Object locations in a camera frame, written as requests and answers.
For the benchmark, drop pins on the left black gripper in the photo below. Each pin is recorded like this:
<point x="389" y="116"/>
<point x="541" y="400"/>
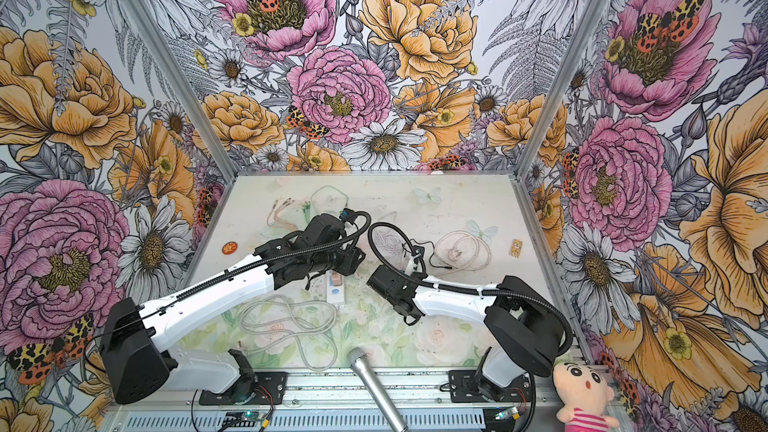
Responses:
<point x="350" y="259"/>

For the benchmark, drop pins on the white blue power strip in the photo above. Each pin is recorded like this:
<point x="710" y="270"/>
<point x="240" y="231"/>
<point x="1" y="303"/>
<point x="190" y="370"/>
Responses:
<point x="334" y="295"/>

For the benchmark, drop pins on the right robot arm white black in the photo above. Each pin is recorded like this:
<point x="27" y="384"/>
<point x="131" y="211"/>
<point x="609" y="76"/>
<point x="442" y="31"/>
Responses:
<point x="529" y="331"/>

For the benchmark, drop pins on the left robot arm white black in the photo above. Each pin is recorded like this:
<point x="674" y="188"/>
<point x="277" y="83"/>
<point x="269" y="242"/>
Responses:
<point x="139" y="344"/>

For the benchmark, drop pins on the pink three-pin plug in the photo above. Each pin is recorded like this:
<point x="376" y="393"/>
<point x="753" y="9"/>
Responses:
<point x="456" y="252"/>

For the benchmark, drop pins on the silver microphone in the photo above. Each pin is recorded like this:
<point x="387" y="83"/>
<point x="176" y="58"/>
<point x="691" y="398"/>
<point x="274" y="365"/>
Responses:
<point x="361" y="366"/>

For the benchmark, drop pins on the red star badge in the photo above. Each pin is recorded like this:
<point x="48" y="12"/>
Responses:
<point x="229" y="248"/>

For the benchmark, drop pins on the small yellow tag card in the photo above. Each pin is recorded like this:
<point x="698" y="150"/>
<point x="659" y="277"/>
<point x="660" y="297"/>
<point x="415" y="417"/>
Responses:
<point x="515" y="249"/>

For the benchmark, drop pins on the small green circuit board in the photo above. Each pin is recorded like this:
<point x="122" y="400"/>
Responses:
<point x="247" y="419"/>

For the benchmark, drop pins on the plush doll striped shirt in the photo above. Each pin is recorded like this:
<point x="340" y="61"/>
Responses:
<point x="585" y="395"/>

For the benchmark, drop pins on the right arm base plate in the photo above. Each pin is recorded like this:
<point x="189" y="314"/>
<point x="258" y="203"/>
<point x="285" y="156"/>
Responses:
<point x="465" y="386"/>

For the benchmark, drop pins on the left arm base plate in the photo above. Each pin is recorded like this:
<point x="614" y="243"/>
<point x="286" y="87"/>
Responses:
<point x="263" y="388"/>

